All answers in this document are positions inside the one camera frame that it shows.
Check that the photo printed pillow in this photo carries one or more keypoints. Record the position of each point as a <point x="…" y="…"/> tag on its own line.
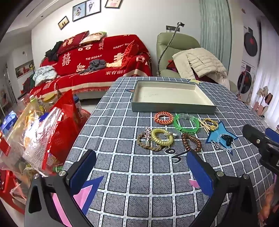
<point x="92" y="37"/>

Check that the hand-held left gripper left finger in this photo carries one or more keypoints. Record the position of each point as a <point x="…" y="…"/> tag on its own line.
<point x="84" y="172"/>

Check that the dark clothes pile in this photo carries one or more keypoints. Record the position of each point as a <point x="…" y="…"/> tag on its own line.
<point x="53" y="53"/>

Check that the red garment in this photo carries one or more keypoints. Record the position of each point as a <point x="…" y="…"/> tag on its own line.
<point x="172" y="65"/>

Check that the black hair claw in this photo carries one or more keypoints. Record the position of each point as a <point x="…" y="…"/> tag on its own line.
<point x="226" y="139"/>

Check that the clear plastic zip bag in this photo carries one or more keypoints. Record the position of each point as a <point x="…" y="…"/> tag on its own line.
<point x="28" y="135"/>

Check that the white appliance with round door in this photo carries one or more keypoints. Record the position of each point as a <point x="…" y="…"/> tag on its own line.
<point x="245" y="80"/>

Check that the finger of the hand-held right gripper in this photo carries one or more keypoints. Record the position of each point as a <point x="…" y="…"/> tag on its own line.
<point x="252" y="134"/>
<point x="272" y="133"/>

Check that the pale green curtain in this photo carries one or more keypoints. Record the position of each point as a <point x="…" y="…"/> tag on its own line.
<point x="214" y="26"/>

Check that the white down jacket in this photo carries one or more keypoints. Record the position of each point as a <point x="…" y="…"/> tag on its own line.
<point x="202" y="61"/>

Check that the yellow lid bottle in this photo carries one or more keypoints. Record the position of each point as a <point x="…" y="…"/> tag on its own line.
<point x="49" y="97"/>

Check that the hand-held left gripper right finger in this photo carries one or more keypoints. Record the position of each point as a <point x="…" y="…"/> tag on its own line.
<point x="200" y="172"/>

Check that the blue lid jar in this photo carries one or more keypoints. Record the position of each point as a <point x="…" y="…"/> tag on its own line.
<point x="76" y="102"/>

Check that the blue box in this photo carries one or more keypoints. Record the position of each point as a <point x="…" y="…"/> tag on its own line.
<point x="8" y="122"/>

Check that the grey cardboard tray box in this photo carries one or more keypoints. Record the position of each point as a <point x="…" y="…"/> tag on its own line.
<point x="165" y="93"/>

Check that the gooseneck phone holder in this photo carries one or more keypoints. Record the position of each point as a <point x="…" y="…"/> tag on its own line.
<point x="164" y="50"/>

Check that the red covered sofa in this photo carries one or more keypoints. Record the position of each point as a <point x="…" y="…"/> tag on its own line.
<point x="96" y="54"/>

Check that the peach cloth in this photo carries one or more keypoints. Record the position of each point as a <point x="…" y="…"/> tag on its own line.
<point x="114" y="64"/>

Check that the small black picture frame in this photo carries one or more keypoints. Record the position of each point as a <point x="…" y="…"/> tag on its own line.
<point x="63" y="23"/>

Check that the metal wall rack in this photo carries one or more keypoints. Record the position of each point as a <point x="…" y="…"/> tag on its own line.
<point x="171" y="28"/>

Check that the silver rhinestone hair clip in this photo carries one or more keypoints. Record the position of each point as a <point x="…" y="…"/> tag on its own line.
<point x="147" y="134"/>

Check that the dark red printed pillow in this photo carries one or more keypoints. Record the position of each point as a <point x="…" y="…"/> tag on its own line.
<point x="72" y="42"/>

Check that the red round stool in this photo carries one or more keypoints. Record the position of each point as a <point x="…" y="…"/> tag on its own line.
<point x="85" y="116"/>

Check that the wall poster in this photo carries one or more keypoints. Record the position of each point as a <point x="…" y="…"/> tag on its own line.
<point x="23" y="69"/>

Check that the grey garment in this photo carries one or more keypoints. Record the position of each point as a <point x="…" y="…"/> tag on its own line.
<point x="97" y="64"/>

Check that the light knitted cloth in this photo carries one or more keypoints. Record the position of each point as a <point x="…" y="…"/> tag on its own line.
<point x="44" y="75"/>

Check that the red plastic bin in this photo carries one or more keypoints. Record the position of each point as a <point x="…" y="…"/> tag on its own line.
<point x="6" y="187"/>

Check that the white sheer curtain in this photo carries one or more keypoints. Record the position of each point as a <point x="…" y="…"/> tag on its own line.
<point x="268" y="65"/>

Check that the wooden figure decoration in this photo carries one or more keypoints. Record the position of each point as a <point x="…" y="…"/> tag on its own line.
<point x="262" y="101"/>

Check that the red snack bag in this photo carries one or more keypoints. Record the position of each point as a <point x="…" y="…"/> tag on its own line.
<point x="65" y="124"/>

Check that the green plastic bangle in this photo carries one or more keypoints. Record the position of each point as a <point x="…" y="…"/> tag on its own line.
<point x="177" y="125"/>

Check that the red quilted cushion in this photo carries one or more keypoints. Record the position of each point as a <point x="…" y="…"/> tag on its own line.
<point x="128" y="54"/>

